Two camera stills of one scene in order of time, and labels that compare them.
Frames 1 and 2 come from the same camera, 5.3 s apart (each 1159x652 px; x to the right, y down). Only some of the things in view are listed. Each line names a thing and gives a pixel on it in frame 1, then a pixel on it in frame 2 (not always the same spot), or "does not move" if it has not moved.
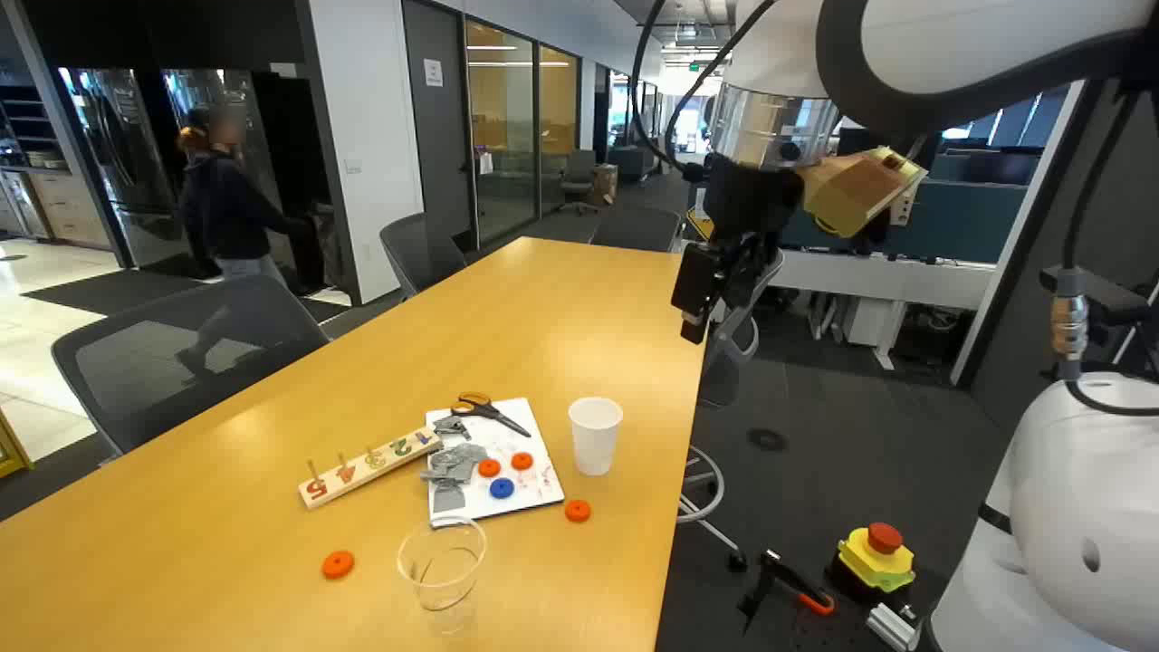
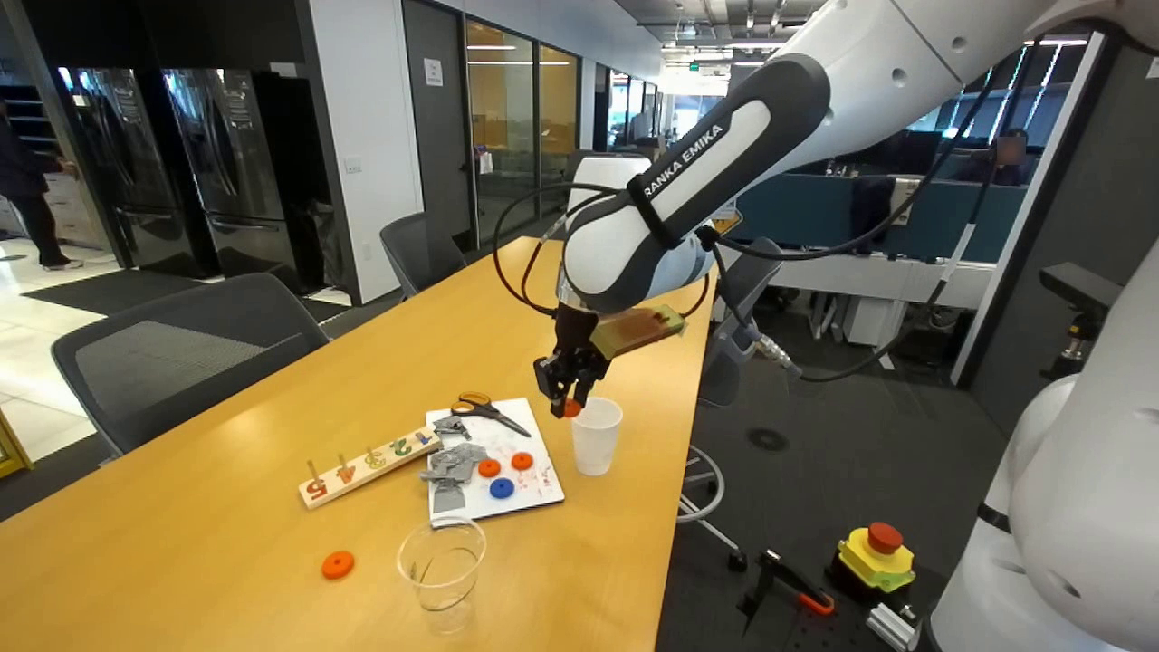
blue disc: x=503 y=487 does not move
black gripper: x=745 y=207 → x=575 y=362
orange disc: x=340 y=563 does not move
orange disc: x=525 y=460 does not move
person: x=241 y=220 → x=30 y=156
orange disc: x=492 y=469 does not move
